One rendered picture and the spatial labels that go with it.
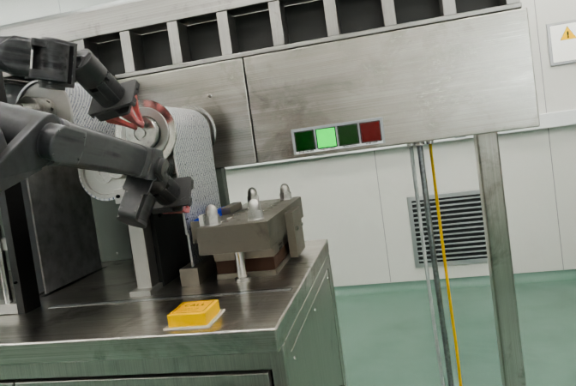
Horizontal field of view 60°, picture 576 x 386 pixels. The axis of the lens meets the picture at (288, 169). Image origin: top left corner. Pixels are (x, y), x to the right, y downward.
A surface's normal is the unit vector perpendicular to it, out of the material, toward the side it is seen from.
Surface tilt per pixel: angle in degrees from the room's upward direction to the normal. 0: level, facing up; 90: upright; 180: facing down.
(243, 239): 90
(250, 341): 90
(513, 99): 90
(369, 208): 90
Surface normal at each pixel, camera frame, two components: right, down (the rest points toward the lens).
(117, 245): -0.20, 0.07
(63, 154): 0.97, 0.23
